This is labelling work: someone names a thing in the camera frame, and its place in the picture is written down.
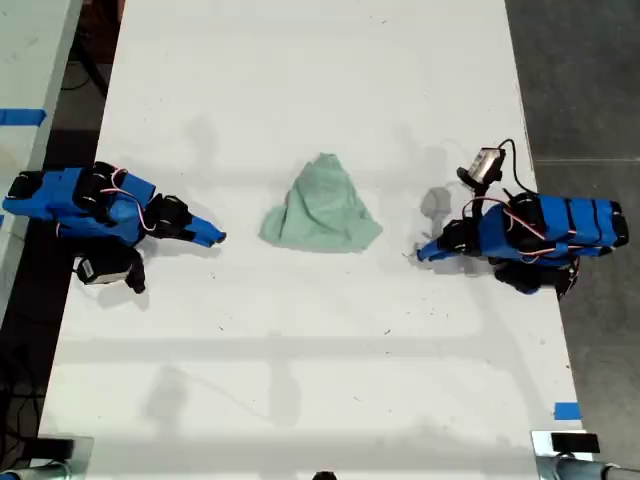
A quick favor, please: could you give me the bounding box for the pale green T-shirt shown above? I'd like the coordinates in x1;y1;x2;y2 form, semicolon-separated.
258;152;385;254

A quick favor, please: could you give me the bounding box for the blue tape strip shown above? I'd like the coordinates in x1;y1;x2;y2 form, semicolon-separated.
0;107;48;128
553;401;583;422

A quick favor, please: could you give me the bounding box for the white side table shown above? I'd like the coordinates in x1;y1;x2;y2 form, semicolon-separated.
0;0;84;326

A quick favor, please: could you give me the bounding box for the silver metal clamp plate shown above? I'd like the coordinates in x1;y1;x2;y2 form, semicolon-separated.
530;429;602;480
37;435;96;472

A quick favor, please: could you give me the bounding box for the small black box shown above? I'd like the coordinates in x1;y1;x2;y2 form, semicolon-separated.
37;438;77;459
550;432;601;454

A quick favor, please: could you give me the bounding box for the grey metal tube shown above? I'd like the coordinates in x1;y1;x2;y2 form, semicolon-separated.
553;456;640;480
0;462;72;480

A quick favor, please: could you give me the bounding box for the short black camera stalk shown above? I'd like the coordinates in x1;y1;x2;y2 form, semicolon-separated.
468;182;490;222
122;247;148;295

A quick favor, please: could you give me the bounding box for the black camera box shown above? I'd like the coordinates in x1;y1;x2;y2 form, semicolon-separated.
456;146;507;190
73;255;132;287

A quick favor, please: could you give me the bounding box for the black camera cable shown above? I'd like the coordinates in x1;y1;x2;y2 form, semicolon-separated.
497;138;524;199

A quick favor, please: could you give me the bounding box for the black floor cable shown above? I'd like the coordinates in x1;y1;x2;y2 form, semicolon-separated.
60;47;110;99

